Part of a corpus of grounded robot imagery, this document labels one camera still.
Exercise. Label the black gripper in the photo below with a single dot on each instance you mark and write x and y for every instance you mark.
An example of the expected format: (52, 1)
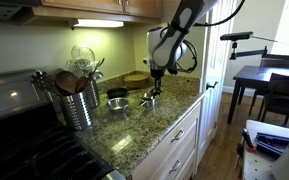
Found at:
(157, 75)

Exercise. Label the small steel measuring pot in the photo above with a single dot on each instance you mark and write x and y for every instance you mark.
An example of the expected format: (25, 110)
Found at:
(148, 96)

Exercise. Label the large steel measuring pot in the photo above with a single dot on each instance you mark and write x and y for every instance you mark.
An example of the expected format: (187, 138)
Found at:
(147, 102)

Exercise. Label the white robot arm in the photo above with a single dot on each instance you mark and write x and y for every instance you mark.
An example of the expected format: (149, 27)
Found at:
(166, 45)

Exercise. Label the round wooden boards stack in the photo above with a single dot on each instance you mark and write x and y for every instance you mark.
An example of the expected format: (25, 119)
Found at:
(136, 81)

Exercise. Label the black cast iron skillet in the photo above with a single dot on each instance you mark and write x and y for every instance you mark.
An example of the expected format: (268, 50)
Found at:
(116, 92)

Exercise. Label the steel mixing bowl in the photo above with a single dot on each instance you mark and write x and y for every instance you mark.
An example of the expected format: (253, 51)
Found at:
(117, 105)

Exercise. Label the rear steel utensil holder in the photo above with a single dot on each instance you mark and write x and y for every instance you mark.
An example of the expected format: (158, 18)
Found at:
(92, 94)

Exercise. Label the steel utensil holder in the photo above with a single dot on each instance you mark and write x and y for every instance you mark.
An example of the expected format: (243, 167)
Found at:
(76, 111)
(92, 94)

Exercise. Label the white drawer cabinet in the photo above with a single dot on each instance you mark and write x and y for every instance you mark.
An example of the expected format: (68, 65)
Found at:
(172, 156)

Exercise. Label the front steel utensil holder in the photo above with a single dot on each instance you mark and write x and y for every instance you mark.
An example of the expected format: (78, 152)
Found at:
(76, 111)

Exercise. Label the wooden upper cabinets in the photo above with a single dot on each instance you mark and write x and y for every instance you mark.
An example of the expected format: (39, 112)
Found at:
(60, 12)

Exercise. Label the wooden spoon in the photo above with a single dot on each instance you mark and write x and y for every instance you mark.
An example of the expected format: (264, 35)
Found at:
(66, 81)

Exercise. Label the white cabinet door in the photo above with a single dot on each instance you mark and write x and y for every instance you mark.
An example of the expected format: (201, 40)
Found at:
(215, 57)

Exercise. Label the dark wooden dining table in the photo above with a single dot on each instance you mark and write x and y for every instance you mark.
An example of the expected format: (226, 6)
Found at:
(253, 77)

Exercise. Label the under-cabinet light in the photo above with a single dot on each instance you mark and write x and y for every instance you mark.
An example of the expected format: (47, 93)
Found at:
(94, 23)

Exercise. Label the white cart with tools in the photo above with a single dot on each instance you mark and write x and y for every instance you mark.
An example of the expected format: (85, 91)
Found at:
(261, 145)

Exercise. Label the dark wooden chair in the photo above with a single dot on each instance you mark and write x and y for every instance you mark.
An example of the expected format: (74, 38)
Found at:
(276, 100)

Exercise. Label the black stove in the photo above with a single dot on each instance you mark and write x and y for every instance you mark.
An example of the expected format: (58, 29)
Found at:
(34, 144)

